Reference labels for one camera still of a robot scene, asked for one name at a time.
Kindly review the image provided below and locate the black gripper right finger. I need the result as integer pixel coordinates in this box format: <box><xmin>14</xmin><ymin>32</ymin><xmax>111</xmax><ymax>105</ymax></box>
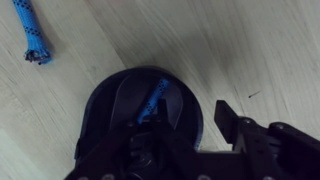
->
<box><xmin>214</xmin><ymin>99</ymin><xmax>284</xmax><ymax>161</ymax></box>

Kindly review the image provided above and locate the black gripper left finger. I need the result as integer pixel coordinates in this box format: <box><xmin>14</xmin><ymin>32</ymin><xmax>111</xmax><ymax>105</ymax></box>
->
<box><xmin>133</xmin><ymin>97</ymin><xmax>183</xmax><ymax>158</ymax></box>

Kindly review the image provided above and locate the black plastic tray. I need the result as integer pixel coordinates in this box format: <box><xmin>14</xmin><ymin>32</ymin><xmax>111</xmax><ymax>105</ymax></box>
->
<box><xmin>73</xmin><ymin>65</ymin><xmax>205</xmax><ymax>169</ymax></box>

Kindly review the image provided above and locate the blue braided rope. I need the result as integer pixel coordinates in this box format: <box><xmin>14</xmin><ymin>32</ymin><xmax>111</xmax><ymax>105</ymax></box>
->
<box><xmin>11</xmin><ymin>0</ymin><xmax>170</xmax><ymax>125</ymax></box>

